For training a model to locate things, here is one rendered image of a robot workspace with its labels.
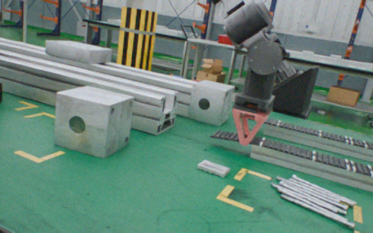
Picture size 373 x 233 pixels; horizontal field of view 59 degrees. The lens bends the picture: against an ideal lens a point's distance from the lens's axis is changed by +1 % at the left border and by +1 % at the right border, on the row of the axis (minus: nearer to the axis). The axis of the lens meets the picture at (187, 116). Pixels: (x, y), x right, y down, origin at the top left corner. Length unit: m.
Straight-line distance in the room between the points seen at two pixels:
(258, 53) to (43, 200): 0.39
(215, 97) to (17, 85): 0.49
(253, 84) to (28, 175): 0.41
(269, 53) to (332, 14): 7.80
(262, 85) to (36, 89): 0.53
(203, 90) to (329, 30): 7.55
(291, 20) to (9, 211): 8.22
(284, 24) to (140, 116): 7.83
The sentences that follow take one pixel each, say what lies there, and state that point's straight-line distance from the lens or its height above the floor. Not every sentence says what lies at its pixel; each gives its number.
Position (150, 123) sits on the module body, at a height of 0.80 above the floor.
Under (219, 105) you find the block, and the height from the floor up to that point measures 0.83.
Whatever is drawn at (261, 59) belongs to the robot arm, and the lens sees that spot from 0.57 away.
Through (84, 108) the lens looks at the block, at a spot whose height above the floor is 0.86.
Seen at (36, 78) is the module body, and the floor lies 0.84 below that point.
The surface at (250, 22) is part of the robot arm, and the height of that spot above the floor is 1.04.
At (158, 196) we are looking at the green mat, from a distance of 0.48.
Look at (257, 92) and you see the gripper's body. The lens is 0.64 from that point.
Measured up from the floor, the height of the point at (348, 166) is 0.81.
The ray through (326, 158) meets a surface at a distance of 0.69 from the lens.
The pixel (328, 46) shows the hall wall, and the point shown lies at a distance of 8.31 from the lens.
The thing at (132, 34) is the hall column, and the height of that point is 0.80.
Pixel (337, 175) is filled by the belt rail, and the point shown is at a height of 0.79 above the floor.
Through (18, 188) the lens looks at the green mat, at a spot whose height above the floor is 0.78.
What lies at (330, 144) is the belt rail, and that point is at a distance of 0.87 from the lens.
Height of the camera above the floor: 1.02
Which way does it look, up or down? 16 degrees down
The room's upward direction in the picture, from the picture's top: 9 degrees clockwise
